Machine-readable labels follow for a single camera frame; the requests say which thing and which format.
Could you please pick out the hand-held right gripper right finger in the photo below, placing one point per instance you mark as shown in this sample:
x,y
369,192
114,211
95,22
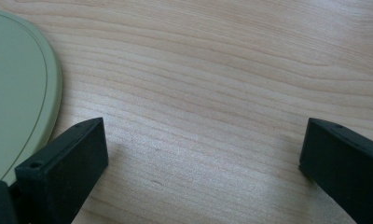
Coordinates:
x,y
346,168

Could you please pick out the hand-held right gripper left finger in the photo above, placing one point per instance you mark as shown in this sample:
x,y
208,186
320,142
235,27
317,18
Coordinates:
x,y
63,168

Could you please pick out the green round plate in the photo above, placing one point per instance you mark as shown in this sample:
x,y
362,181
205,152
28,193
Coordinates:
x,y
16,93

